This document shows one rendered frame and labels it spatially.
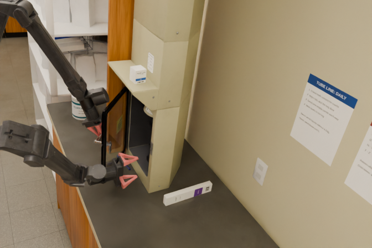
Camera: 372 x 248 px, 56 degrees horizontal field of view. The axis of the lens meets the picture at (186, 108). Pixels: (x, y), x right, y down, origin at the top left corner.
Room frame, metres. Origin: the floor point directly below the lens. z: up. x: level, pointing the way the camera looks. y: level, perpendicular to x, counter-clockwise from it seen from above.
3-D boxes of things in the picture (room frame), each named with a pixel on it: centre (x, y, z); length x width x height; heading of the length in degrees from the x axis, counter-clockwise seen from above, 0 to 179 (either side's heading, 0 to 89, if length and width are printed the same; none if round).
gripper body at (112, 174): (1.09, 0.26, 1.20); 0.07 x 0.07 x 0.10; 32
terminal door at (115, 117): (1.40, 0.32, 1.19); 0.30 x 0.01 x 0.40; 172
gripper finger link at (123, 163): (1.13, 0.20, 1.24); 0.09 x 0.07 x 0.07; 122
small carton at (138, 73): (1.34, 0.22, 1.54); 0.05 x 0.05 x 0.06; 40
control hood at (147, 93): (1.39, 0.26, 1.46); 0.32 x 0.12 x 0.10; 33
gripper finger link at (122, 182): (1.13, 0.20, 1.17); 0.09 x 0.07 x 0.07; 122
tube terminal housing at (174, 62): (1.49, 0.10, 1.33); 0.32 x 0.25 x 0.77; 33
